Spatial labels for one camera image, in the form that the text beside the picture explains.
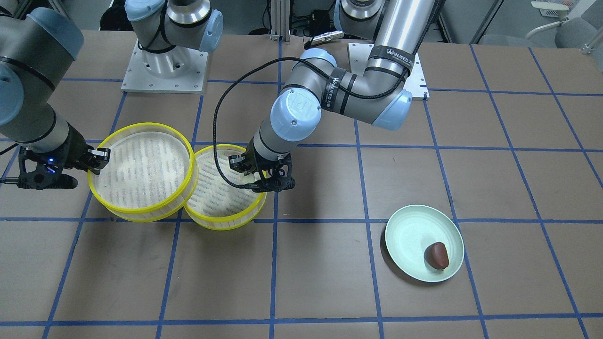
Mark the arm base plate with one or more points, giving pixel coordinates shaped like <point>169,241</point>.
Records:
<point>415,83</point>
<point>179,71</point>

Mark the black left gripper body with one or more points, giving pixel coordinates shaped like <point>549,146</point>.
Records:
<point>256,159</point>

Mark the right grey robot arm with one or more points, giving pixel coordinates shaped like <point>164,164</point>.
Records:
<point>36,53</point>

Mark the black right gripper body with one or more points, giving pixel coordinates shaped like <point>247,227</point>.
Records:
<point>74,147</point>

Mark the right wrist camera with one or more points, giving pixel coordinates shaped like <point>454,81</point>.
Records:
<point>48,173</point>

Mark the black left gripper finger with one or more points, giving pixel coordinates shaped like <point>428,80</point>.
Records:
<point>238,162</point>
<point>248,175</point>

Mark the aluminium frame post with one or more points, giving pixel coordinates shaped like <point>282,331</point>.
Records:
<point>280,20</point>

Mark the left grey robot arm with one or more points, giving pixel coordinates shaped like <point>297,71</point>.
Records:
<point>316,83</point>

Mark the white bun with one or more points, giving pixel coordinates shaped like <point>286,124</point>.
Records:
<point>249,181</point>

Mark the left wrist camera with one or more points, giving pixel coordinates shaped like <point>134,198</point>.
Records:
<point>276,184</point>

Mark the light green plate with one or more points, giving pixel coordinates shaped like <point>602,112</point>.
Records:
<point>411,230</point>

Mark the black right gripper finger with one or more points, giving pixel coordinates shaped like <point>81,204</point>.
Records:
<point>96,167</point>
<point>101,155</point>

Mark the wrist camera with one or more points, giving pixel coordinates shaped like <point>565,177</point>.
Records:
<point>48,173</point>
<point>276,184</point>

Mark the yellow bamboo steamer basket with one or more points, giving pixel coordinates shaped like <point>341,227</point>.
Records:
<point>215,204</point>
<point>151,174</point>

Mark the brown bun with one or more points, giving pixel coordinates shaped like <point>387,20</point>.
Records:
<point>436,256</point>

